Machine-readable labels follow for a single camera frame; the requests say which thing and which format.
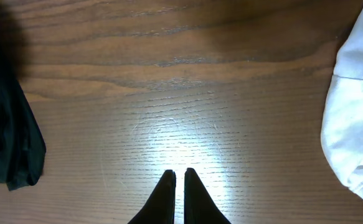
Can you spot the white patterned cloth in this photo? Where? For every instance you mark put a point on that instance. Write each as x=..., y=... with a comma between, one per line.
x=342, y=126

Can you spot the black polo shirt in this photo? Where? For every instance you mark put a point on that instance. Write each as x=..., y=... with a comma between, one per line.
x=22, y=147

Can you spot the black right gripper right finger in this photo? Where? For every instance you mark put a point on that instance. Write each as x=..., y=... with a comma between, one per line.
x=199, y=208

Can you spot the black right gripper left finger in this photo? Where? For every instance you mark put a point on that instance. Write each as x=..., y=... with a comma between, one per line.
x=159, y=207

